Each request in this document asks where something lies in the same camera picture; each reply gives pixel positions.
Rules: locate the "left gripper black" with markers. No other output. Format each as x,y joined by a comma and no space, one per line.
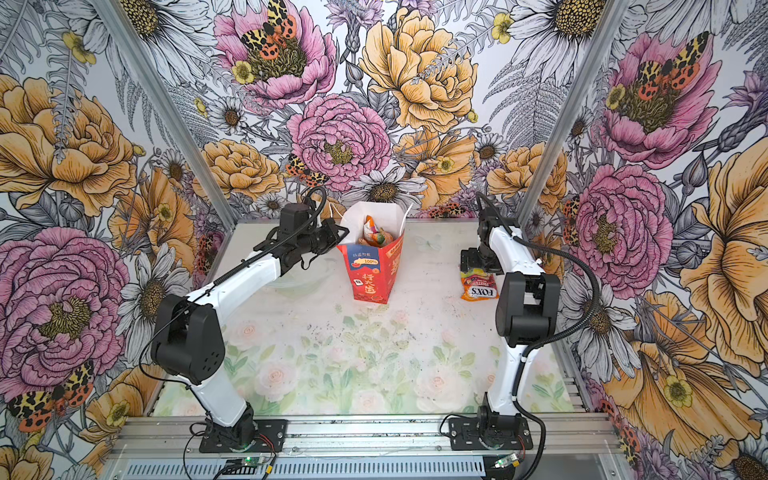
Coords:
334,237

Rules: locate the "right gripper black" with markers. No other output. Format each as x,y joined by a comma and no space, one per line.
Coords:
470,259

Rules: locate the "orange snack packet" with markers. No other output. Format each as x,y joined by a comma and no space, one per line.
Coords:
373,235
478,285

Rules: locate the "red white paper bag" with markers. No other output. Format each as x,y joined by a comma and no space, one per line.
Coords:
372,271

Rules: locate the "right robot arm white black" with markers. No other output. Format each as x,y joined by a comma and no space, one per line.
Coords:
526,310

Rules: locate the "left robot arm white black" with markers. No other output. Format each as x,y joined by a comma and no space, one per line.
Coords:
188,341

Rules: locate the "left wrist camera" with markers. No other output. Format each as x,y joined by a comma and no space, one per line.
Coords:
295,218

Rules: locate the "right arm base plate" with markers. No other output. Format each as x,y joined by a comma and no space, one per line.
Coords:
504,433

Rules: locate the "aluminium front rail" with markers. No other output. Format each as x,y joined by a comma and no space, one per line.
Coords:
365,436

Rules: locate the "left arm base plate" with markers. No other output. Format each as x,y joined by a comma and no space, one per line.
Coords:
249,436

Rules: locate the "white vented cable duct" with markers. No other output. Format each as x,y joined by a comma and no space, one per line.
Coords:
428,467

